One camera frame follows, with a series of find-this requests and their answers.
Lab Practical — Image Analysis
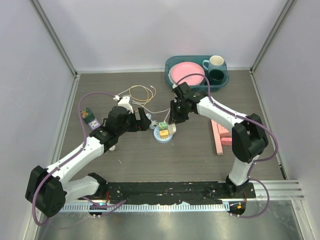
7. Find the white square charger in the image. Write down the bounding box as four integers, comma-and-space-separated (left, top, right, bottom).
167, 123, 177, 135

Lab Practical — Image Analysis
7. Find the green charger plug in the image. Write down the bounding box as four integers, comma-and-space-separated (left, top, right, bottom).
158, 121, 168, 130

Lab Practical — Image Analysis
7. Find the round blue power strip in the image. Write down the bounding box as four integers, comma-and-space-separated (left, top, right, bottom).
153, 126, 173, 144

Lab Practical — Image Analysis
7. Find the yellow charger plug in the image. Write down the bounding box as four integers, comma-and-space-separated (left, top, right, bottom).
159, 130, 169, 140

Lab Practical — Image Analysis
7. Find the white charger cable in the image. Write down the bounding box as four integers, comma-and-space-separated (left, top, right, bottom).
117, 87, 172, 123

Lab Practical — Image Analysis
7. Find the purple power strip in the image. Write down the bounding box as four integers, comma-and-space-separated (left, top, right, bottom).
88, 118, 101, 130

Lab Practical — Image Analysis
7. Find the dark green cube socket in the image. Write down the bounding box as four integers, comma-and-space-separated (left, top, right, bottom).
79, 107, 95, 124

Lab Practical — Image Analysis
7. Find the pink power strip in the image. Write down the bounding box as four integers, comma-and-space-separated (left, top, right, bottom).
211, 120, 232, 156

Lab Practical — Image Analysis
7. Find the pink cube socket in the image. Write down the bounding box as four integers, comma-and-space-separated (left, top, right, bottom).
220, 137, 232, 146

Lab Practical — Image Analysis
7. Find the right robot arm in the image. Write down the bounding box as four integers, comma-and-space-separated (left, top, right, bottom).
169, 82, 269, 198

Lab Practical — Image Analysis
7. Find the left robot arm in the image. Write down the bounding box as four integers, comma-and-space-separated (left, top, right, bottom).
25, 106, 151, 218

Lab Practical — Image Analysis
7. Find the teal plastic bin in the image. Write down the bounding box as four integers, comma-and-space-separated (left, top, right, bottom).
164, 55, 230, 92

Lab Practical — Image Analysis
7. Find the pink plate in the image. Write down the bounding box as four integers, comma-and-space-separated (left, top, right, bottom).
168, 61, 205, 86

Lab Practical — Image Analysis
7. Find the dark green mug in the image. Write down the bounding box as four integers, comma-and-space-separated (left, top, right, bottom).
208, 69, 225, 85

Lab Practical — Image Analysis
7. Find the light blue mug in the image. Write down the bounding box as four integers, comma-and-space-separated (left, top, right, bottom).
202, 55, 225, 73

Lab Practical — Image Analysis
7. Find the blue coiled cord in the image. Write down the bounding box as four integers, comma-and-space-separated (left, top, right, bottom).
144, 112, 160, 130

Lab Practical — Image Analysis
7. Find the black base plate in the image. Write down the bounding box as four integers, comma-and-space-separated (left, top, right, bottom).
77, 180, 256, 205

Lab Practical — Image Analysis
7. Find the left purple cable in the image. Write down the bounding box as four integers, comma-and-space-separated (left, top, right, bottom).
32, 91, 127, 227

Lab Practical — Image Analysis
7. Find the purple cable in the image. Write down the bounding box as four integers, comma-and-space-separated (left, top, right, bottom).
174, 72, 280, 220
32, 91, 127, 227

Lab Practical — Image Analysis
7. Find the slotted cable duct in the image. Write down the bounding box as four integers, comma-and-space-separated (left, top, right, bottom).
60, 201, 230, 213

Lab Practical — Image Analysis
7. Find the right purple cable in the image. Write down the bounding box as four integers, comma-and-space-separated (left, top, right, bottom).
174, 72, 280, 220

